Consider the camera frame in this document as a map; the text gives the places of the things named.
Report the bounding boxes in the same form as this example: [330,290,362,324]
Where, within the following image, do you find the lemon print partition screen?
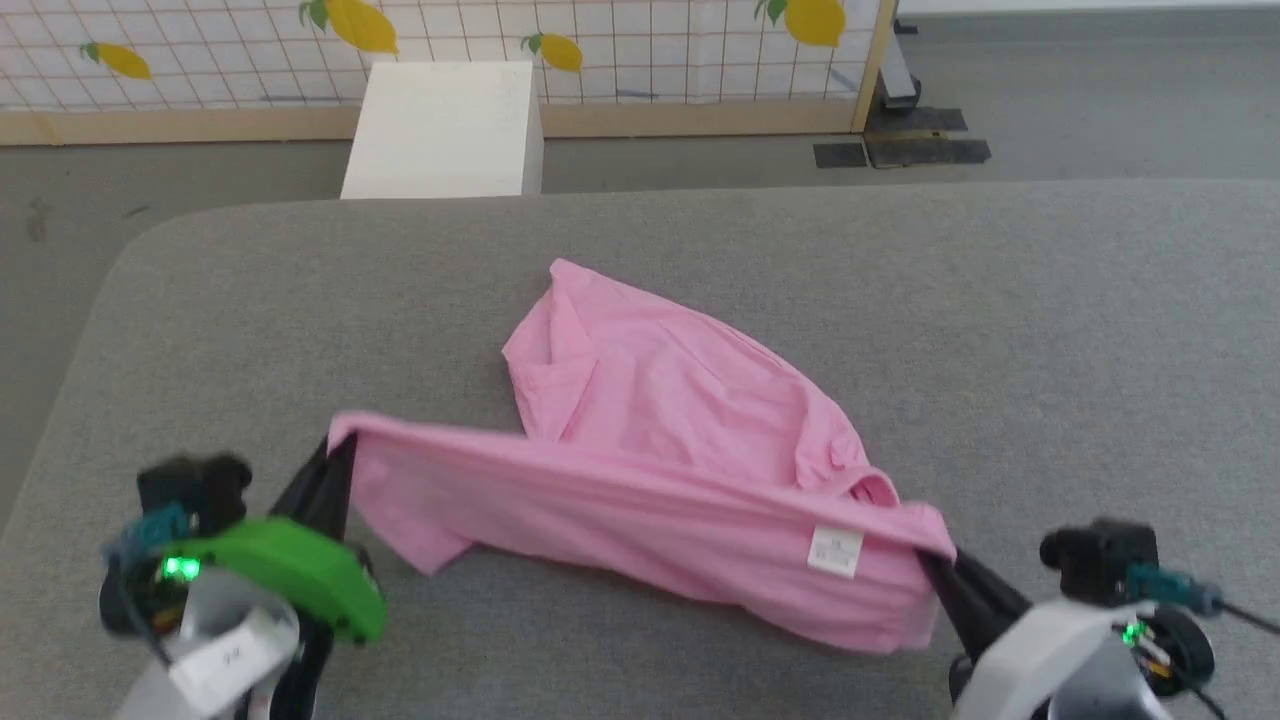
[0,0,899,148]

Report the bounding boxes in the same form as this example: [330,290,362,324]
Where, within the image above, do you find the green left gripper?
[98,434,389,643]

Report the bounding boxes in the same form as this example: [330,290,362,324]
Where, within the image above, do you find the white square box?
[340,60,546,200]

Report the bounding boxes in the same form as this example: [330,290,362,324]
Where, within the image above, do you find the black metal screen foot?
[877,18,922,112]

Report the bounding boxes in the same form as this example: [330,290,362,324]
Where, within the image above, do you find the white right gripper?
[920,546,1218,720]

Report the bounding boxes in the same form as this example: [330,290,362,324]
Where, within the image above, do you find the pink shirt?
[327,258,959,657]

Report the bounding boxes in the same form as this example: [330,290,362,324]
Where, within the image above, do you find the teal plug right cable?
[1124,563,1280,637]

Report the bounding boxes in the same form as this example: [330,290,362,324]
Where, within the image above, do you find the teal plug left cable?
[103,503,193,573]

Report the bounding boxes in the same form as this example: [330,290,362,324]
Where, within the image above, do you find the teal plug cable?
[103,503,193,573]
[1124,563,1280,637]

